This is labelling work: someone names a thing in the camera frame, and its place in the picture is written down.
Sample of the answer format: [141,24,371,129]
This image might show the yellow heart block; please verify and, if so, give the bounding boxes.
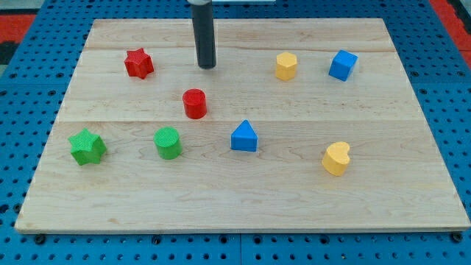
[322,141,350,177]

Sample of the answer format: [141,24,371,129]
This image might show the blue triangle block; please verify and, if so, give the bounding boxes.
[230,120,258,152]

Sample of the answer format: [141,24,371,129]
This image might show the light wooden board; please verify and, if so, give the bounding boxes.
[15,18,470,234]

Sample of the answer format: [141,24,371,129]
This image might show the blue cube block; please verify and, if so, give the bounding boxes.
[328,50,358,82]

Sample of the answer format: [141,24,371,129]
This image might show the green cylinder block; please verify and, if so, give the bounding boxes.
[153,127,183,160]

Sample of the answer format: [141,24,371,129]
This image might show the red cylinder block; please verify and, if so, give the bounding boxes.
[183,88,207,119]

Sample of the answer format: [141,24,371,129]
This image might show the red star block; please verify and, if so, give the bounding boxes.
[124,48,155,80]

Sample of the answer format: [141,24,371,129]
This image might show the yellow hexagon block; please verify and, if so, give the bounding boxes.
[275,52,297,81]

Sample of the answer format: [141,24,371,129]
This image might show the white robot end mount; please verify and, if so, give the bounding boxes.
[187,0,212,4]

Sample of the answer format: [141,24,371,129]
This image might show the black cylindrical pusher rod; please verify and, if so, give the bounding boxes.
[190,2,216,69]

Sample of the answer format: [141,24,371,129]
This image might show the green star block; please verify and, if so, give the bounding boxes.
[68,128,107,166]

